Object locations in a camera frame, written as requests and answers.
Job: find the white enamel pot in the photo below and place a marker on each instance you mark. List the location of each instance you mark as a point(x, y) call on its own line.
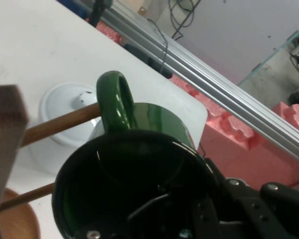
point(44, 156)

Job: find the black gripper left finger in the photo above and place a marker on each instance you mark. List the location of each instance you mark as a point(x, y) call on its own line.
point(205, 216)

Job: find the dark blue foam block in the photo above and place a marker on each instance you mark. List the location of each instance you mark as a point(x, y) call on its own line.
point(77, 6)

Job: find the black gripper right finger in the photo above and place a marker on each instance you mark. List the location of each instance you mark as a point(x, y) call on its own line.
point(264, 214)

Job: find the brown wooden mug tree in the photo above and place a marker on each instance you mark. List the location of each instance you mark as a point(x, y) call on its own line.
point(5, 112)

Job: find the short aluminium frame rail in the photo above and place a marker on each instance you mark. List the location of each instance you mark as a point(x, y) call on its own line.
point(214, 84)

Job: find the white enamel pot lid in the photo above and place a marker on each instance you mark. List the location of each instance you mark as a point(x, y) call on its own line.
point(62, 99)

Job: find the green enamel mug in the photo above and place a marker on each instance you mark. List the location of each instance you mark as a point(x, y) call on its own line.
point(159, 119)

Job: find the pink foam packing block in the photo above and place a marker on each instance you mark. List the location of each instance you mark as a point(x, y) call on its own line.
point(294, 117)
point(226, 139)

